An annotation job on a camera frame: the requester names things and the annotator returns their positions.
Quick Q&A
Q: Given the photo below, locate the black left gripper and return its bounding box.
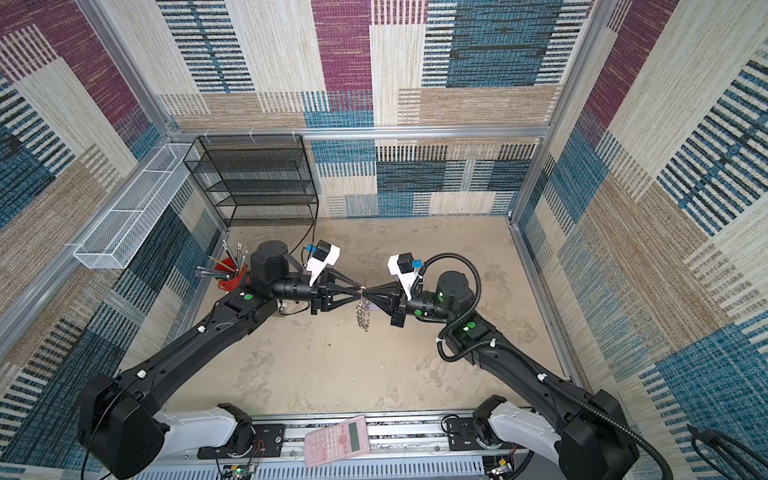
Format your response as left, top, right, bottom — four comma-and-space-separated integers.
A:
270, 270, 362, 319

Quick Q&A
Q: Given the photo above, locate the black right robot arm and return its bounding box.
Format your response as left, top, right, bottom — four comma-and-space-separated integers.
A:
363, 271, 640, 479

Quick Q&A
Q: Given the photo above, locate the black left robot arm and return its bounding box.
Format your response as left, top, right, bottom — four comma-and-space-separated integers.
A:
77, 240, 362, 479

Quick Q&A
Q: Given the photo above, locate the red pencil cup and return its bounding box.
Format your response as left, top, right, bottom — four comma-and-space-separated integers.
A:
194, 239, 247, 292

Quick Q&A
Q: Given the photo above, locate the pink calculator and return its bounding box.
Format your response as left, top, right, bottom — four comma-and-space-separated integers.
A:
304, 416, 371, 468

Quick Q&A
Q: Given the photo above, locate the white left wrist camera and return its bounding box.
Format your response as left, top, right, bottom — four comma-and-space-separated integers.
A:
306, 240, 340, 286

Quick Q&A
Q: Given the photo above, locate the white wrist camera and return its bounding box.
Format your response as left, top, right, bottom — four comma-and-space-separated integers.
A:
306, 240, 340, 286
387, 253, 423, 300

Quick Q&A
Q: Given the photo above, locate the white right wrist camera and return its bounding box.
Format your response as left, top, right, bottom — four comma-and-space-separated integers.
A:
387, 253, 423, 300

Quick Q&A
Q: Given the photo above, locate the black wire mesh shelf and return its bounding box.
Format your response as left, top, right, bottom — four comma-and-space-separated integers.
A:
183, 134, 319, 228

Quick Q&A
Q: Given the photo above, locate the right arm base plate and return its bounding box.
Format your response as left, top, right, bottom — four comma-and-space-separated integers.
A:
440, 414, 528, 454

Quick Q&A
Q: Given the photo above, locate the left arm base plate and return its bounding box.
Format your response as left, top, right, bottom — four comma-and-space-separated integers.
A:
196, 424, 285, 461

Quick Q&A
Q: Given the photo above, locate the white wire mesh basket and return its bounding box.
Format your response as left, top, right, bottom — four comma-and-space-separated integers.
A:
73, 143, 190, 270

